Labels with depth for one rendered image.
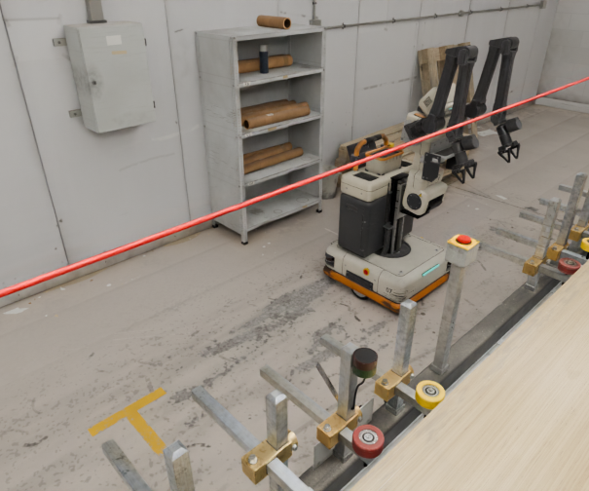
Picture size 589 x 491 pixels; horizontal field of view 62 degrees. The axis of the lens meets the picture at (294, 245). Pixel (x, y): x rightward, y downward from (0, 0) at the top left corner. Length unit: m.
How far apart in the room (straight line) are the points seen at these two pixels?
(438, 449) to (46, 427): 1.99
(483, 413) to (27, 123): 2.92
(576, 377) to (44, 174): 3.06
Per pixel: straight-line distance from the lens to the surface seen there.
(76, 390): 2.94
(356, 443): 1.33
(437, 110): 2.66
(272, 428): 1.19
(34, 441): 2.78
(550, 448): 1.47
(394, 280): 3.09
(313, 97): 4.25
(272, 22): 3.96
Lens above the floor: 1.94
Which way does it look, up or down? 29 degrees down
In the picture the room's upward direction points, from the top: straight up
